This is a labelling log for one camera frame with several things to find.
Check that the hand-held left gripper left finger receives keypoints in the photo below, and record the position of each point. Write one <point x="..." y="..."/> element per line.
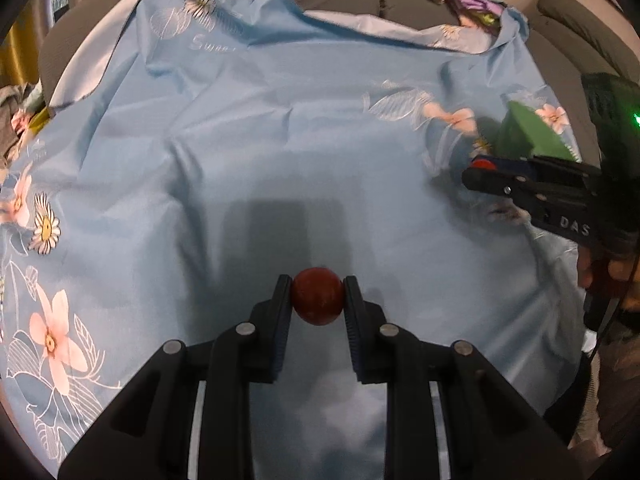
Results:
<point x="281" y="315"/>

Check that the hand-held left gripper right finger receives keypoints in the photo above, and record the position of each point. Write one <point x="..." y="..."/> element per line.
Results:
<point x="354" y="320"/>

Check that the floral patterned fabric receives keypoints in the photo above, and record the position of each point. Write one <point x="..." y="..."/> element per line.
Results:
<point x="15" y="110"/>

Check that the person's right forearm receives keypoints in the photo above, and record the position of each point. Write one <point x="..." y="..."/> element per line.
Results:
<point x="615" y="385"/>

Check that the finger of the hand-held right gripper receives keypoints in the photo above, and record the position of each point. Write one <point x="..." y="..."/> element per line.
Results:
<point x="545" y="167"/>
<point x="520" y="191"/>

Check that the red plum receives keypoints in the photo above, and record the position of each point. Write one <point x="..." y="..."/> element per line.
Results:
<point x="482" y="164"/>
<point x="317" y="297"/>

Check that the yellow patterned curtain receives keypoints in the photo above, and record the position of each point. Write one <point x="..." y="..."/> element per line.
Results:
<point x="20" y="45"/>

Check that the light blue floral cloth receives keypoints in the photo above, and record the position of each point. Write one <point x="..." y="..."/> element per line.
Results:
<point x="250" y="135"/>

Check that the person's right hand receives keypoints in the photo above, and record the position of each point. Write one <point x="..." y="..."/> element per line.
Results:
<point x="585" y="270"/>

